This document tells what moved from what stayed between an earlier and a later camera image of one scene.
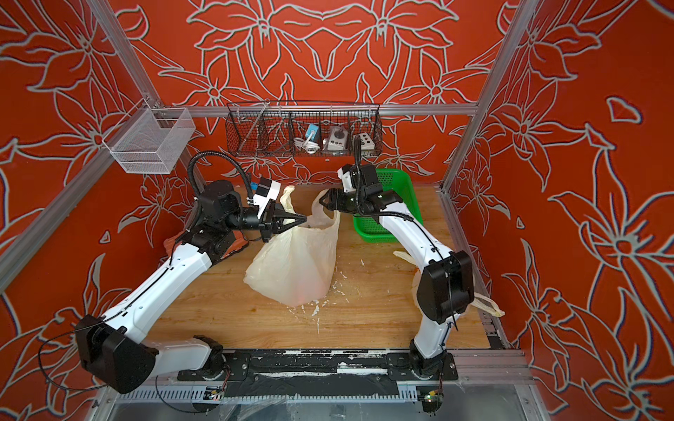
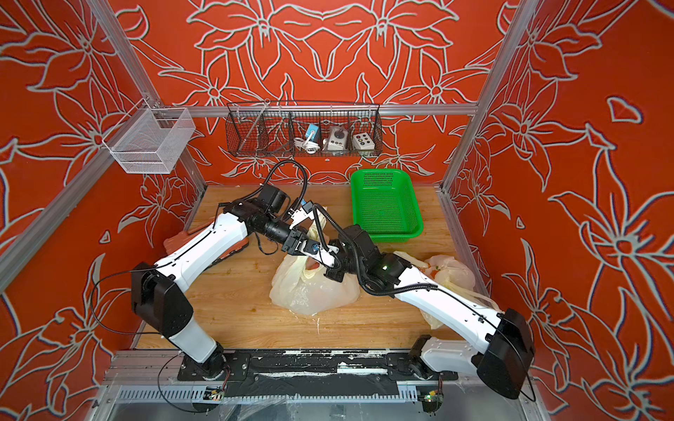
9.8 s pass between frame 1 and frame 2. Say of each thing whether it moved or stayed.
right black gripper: moved
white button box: stayed
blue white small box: stayed
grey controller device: stayed
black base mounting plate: stayed
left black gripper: moved
